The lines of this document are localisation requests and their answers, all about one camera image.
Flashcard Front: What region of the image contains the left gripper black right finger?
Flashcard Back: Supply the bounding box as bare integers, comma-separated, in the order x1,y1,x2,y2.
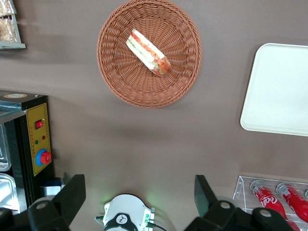
184,175,297,231

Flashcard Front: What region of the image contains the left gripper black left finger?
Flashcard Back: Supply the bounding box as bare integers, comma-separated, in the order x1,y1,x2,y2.
0,174,87,231

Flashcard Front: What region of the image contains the sandwich with red green filling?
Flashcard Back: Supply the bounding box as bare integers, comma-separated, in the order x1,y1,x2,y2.
126,28,172,78

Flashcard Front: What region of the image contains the cream plastic serving tray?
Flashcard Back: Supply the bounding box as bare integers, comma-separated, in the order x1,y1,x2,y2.
240,42,308,137

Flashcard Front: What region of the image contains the large round brown wicker basket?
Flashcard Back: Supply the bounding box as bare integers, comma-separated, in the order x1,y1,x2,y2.
96,0,203,109

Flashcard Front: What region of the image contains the grey snack display tray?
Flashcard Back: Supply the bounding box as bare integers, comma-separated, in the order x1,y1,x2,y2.
0,0,26,50

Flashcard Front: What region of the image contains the clear acrylic bottle rack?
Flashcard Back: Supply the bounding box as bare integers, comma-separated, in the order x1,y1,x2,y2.
232,175,308,231

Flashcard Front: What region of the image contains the steel food pan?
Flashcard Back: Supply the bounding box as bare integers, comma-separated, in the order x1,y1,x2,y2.
0,173,20,213
0,122,13,172

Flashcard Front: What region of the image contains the black food warmer yellow panel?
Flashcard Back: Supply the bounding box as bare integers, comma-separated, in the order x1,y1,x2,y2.
0,90,66,215

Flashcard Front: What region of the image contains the clear bag of beige snacks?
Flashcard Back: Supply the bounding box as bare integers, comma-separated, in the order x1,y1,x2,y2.
0,0,16,17
0,15,19,43

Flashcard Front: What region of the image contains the thin black arm base cable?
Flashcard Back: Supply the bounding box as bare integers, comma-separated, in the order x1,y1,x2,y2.
147,222,168,231

